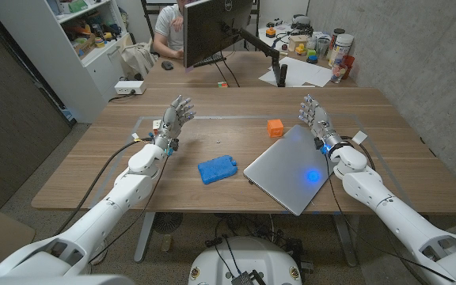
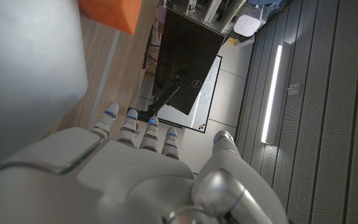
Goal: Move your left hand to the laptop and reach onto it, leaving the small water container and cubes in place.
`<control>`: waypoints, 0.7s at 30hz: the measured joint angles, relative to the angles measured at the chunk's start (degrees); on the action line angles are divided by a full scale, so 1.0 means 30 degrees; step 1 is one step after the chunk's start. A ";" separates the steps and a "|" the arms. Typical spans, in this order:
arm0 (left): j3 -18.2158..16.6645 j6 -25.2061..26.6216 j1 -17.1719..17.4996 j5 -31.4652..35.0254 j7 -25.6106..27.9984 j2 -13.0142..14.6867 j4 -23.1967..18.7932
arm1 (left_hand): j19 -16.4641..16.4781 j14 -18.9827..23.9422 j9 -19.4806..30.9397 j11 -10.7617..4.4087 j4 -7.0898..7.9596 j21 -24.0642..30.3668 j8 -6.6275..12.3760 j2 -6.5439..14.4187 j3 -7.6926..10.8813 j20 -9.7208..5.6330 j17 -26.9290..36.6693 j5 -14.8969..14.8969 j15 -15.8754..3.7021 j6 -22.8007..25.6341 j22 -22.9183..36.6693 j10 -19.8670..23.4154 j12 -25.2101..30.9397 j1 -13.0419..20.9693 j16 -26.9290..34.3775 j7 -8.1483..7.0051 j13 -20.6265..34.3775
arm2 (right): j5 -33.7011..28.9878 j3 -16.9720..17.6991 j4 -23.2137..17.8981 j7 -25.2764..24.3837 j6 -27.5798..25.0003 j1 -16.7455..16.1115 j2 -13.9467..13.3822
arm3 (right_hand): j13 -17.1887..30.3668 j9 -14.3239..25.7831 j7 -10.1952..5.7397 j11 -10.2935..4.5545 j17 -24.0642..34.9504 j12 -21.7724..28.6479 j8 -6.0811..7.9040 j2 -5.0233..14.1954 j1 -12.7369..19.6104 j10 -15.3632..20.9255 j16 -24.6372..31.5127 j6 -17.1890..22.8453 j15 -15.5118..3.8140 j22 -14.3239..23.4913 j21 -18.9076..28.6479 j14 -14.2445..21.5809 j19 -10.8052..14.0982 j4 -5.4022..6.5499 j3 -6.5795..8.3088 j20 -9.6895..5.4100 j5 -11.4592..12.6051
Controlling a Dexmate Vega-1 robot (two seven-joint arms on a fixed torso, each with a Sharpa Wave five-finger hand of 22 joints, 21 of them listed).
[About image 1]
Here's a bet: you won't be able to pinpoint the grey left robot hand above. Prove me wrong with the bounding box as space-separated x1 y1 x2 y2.
154 94 196 152

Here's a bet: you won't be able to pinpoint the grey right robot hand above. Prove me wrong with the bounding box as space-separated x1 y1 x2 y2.
298 93 344 156

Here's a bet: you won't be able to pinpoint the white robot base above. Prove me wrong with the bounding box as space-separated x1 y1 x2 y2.
188 236 303 285

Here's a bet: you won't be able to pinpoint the silver closed laptop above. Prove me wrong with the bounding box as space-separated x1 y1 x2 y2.
243 124 336 217

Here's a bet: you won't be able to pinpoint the blue flat water container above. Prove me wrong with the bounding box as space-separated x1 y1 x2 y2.
197 154 239 185

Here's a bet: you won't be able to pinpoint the orange cube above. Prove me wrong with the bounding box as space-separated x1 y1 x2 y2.
267 119 285 139

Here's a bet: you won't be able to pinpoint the clear glass jar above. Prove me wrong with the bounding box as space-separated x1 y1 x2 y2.
330 63 348 85

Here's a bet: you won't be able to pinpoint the white paper sheets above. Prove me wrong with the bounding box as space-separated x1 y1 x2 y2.
258 55 334 89

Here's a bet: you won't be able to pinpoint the white power strip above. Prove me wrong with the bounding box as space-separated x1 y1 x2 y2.
114 80 146 96

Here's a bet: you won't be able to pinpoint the red plastic cup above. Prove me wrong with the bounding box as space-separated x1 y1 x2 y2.
340 55 355 80

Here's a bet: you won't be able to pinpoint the black keyboard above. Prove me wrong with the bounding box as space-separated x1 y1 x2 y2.
192 52 226 69

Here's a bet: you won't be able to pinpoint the beige bag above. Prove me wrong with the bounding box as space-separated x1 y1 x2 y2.
119 41 158 79

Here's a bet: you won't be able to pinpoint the white lidded canister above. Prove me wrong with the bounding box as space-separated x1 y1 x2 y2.
329 33 355 67

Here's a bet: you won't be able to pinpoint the small wooden box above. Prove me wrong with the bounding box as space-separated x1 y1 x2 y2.
287 34 309 52

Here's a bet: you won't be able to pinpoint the dark lidded bottle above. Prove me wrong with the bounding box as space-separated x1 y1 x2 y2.
328 28 346 60

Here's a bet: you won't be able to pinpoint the person in white shirt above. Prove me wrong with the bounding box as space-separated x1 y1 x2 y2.
152 0 197 60

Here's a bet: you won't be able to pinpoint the black computer monitor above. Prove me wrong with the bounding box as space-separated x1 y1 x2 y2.
182 0 254 69

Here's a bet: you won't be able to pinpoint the white shelf cabinet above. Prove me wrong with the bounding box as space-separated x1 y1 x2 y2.
0 0 134 124

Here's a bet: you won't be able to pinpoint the white tag on cable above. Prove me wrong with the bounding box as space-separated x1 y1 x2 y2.
351 130 369 145

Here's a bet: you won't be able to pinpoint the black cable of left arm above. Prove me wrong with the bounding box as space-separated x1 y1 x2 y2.
55 136 154 236

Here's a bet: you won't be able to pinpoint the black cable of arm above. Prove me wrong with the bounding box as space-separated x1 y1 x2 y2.
55 136 154 236
324 135 456 283

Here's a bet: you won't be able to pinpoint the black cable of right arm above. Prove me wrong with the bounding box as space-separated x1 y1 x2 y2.
324 135 456 283

